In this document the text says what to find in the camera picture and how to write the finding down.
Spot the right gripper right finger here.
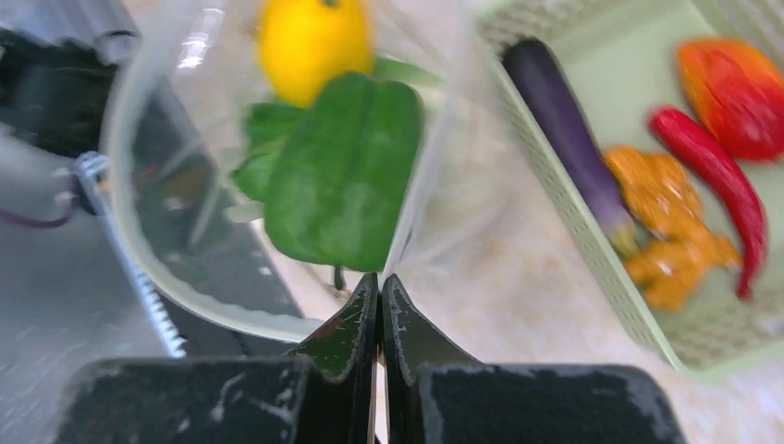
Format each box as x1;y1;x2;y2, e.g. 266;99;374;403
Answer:
380;277;685;443

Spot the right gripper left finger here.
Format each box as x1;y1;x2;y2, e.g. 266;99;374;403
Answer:
52;274;379;443

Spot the green toy bell pepper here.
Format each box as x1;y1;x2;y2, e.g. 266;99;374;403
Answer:
263;72;424;272

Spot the clear zip top bag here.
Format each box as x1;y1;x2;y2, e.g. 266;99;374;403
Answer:
103;1;514;342

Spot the yellow toy lemon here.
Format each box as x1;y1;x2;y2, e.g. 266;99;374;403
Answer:
256;0;374;108

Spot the green toy cabbage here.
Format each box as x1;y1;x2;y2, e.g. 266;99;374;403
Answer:
229;55;443;203

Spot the orange toy ginger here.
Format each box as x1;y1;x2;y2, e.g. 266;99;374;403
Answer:
605;145;741;312

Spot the purple toy eggplant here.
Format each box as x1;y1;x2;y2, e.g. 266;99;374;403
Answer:
501;38;640;256

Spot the red toy chili pepper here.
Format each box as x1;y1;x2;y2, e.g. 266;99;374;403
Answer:
648;106;768;301

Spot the light green plastic basket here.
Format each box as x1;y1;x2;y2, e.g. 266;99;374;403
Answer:
476;1;783;377

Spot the red orange toy pepper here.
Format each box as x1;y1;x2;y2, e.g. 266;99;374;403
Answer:
676;37;783;163

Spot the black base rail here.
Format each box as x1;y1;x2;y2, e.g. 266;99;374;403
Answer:
76;88;318;357

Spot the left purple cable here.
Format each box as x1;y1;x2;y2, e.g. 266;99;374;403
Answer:
0;178;84;231

